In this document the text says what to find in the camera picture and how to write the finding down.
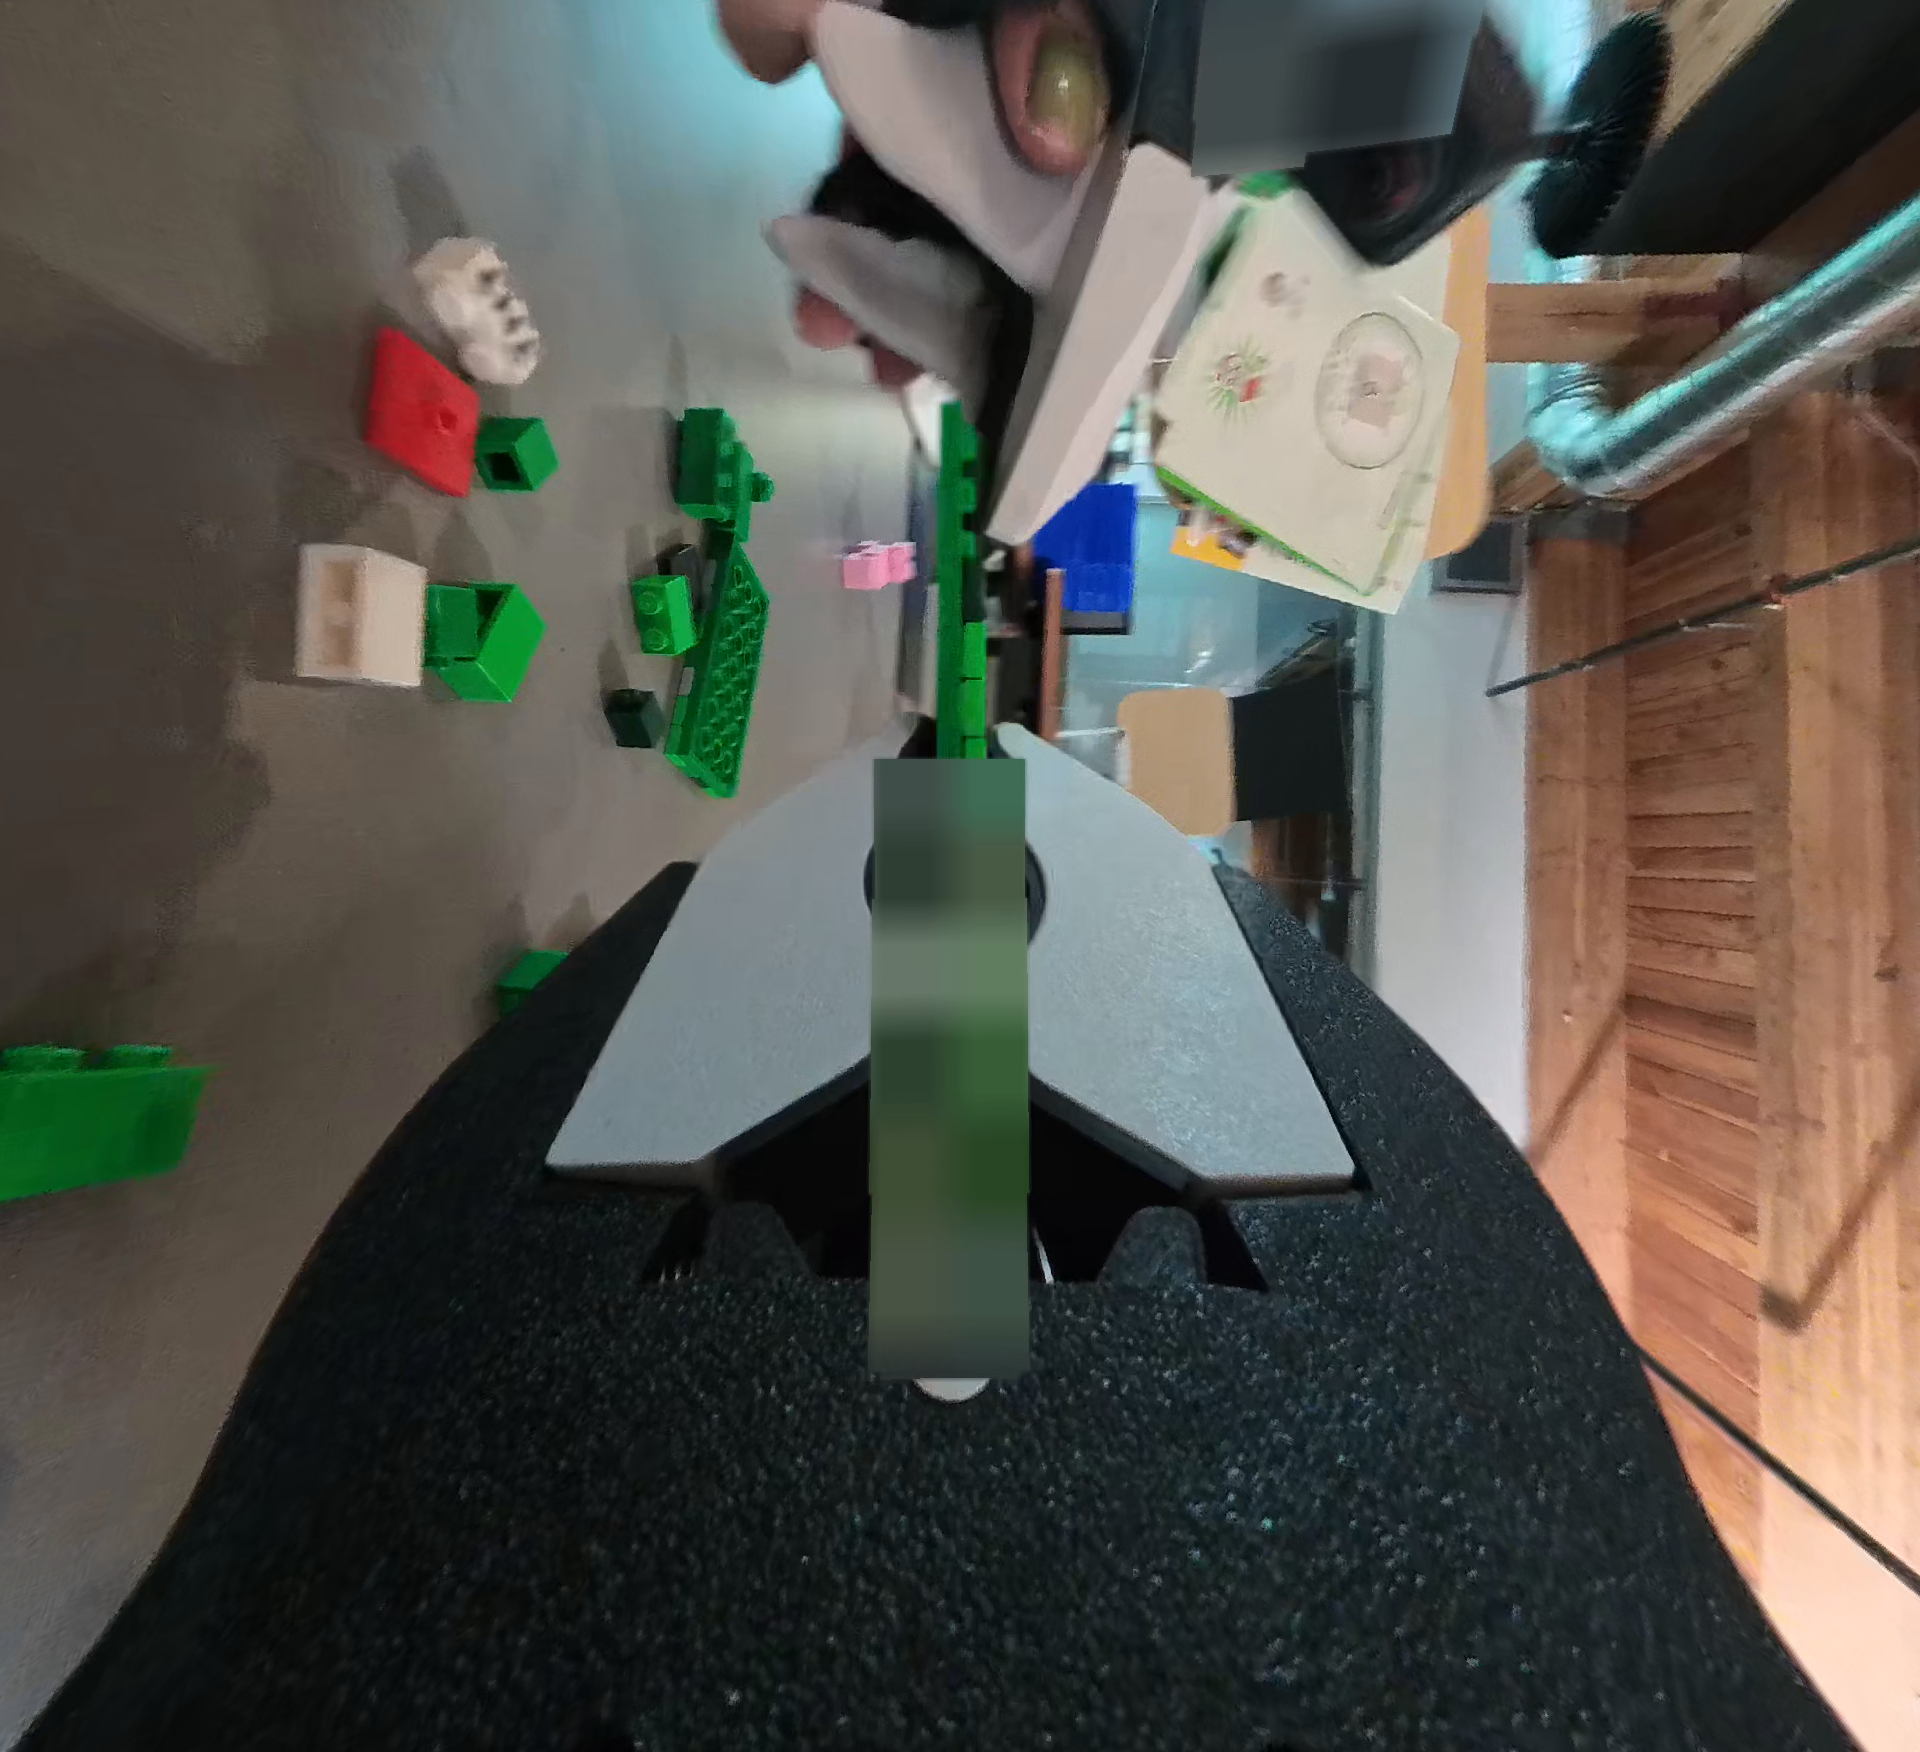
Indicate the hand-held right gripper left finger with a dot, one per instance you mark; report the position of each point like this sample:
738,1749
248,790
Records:
720,1003

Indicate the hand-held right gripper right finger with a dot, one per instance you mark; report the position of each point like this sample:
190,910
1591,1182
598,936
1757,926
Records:
1183,1016

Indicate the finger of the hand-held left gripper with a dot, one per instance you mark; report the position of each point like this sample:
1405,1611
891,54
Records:
1109,340

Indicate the green and dark lego strip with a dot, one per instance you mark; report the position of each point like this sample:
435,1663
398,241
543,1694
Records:
960,612

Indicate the green lego plate assembly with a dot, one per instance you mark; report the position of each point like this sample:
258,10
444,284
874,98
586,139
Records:
728,687

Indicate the small green lego brick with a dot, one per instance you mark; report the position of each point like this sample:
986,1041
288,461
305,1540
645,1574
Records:
528,980
515,453
663,612

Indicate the lego instruction booklet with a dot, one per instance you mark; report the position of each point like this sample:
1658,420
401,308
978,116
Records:
1320,401

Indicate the dark green lego brick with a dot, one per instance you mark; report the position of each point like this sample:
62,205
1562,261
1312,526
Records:
636,716

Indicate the pink lego pig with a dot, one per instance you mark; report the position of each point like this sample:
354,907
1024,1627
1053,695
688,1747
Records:
878,564

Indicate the white printed lego brick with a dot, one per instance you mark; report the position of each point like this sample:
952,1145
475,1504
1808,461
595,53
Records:
480,313

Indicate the long green lego brick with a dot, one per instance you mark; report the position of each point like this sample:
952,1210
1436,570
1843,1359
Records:
89,1122

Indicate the red lego plate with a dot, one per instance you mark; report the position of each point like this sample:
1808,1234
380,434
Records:
420,417

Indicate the blue storage bin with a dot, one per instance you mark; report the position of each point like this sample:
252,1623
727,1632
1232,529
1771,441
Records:
1087,537

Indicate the wooden board stand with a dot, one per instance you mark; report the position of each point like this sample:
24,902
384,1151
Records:
1178,763

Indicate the black metal rod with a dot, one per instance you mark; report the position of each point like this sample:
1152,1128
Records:
1724,612

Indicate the silver air duct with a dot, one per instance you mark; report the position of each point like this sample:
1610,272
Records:
1724,358

